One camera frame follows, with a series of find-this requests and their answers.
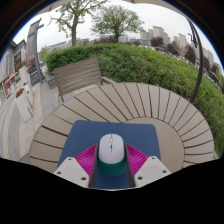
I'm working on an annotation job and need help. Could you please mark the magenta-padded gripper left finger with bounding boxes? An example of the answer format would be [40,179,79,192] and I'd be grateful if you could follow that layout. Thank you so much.
[53,143,99,189]

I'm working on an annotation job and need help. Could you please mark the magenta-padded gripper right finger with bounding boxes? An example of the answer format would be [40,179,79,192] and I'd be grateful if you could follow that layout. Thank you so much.
[123,143,172,189]

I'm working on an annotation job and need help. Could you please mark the white and teal computer mouse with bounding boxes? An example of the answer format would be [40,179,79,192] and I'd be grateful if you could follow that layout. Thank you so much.
[96,133,127,178]

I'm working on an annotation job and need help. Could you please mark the blue mouse pad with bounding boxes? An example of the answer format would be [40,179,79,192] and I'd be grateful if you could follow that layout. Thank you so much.
[57,119,162,190]

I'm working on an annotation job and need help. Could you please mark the white flower planter box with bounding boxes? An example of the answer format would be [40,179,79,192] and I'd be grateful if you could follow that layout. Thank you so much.
[14,87,34,123]

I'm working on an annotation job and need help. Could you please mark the slatted wooden chair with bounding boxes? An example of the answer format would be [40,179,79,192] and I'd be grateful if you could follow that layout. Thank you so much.
[53,58,116,104]

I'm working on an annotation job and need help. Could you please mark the green hedge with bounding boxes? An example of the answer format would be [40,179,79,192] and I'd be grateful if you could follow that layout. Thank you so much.
[44,43,224,158]

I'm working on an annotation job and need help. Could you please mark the storefront building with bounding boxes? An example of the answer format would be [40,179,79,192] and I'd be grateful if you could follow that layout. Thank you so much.
[0,39,28,101]

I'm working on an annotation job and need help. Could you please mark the dark curved umbrella pole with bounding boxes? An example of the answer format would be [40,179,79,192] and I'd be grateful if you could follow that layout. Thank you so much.
[186,18,205,104]

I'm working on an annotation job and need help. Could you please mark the distant apartment buildings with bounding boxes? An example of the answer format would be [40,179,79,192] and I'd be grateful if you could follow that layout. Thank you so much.
[139,25,218,68]

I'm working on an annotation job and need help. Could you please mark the bare-trunked leaning tree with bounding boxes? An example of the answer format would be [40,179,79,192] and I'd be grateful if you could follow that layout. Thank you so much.
[49,0,109,48]

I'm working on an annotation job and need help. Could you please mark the round leafy tree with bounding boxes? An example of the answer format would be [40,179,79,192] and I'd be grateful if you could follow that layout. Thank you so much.
[90,4,145,43]

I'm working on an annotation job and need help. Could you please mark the tall grey sign post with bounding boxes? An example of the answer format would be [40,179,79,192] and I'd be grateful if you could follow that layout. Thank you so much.
[25,18,46,87]

